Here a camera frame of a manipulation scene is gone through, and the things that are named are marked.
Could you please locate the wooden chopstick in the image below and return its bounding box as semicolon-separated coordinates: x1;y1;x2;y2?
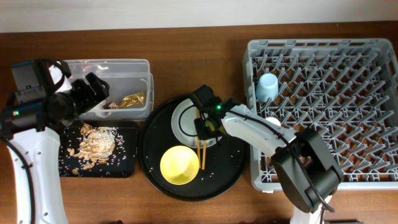
195;108;201;169
201;140;207;170

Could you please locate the yellow bowl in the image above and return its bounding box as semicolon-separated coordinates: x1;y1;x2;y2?
160;146;200;185

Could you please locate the food scraps pile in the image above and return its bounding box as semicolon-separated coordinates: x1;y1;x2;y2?
58;123;127;177

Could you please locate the gold candy wrapper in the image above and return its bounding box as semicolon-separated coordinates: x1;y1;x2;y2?
103;91;146;110

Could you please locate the pink plastic cup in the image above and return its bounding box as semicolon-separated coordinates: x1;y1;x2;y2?
265;116;281;126

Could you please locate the light blue plastic cup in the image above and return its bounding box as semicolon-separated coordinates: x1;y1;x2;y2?
256;73;279;102

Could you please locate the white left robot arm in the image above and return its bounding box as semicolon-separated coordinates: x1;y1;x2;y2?
1;59;109;223

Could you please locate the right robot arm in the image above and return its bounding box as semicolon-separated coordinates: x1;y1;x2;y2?
189;85;343;223

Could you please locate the clear plastic waste bin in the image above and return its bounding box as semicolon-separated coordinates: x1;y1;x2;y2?
67;58;154;121

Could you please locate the grey dishwasher rack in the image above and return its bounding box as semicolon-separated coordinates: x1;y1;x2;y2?
242;39;397;190

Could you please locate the grey round plate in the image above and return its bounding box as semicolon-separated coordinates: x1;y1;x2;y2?
170;98;223;149

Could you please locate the round black serving tray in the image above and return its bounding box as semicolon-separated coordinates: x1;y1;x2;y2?
137;95;249;202

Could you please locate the black rectangular tray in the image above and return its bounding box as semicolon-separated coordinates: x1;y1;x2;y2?
58;120;139;178

